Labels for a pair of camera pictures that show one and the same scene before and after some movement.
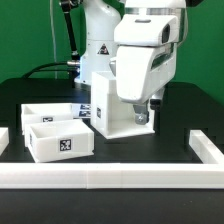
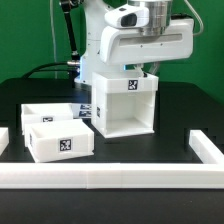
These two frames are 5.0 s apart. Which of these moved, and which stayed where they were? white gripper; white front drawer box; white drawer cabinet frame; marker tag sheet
Moved: white gripper
Stayed: white drawer cabinet frame; marker tag sheet; white front drawer box
